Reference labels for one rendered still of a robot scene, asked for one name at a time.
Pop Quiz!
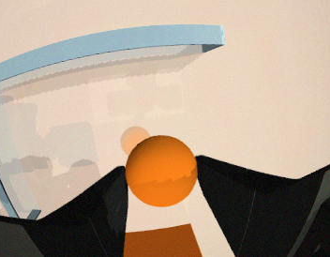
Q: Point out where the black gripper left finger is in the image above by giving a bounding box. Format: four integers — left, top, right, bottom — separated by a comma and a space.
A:
0, 166, 128, 257

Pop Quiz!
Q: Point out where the light blue l-shaped low wall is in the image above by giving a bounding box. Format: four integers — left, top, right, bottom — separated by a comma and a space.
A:
0, 23, 226, 219

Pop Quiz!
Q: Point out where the clear low wall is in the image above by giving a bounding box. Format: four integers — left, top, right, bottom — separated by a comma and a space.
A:
0, 44, 218, 219

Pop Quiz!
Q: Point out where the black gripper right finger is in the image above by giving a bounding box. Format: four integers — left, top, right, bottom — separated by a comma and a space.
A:
195, 155, 330, 257

